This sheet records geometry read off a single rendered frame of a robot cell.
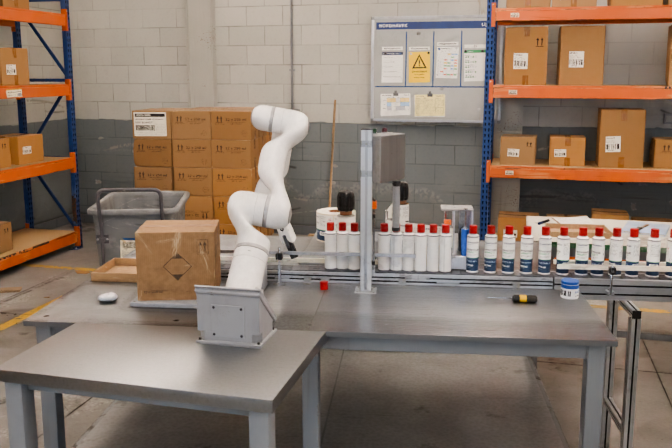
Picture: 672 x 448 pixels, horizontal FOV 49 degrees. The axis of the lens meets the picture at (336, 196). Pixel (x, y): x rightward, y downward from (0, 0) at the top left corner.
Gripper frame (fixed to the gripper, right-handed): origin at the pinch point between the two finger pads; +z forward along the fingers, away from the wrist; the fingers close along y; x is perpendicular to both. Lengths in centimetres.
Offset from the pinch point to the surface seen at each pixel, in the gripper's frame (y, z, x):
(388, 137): -14, -35, -57
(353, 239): -2.8, 2.0, -27.4
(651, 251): -2, 46, -142
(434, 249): -3, 17, -58
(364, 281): -15.8, 17.7, -27.7
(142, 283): -44, -16, 49
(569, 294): -19, 48, -104
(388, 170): -14, -22, -52
